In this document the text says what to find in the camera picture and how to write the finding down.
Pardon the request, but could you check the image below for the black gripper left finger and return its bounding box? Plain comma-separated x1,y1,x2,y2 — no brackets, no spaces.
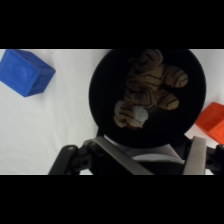
48,135,155,176

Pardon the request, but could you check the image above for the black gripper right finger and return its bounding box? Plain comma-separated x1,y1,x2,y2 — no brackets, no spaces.
181,135,224,176

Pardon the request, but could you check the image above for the orange block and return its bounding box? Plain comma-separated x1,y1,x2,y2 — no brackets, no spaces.
194,101,224,145

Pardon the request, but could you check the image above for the blue cube block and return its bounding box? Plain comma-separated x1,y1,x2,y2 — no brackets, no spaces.
0,49,57,98

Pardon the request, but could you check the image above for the striped plush tiger toy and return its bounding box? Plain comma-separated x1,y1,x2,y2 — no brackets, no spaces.
112,49,190,131

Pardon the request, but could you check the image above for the black bowl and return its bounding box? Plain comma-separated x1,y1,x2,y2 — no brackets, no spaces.
88,49,208,150

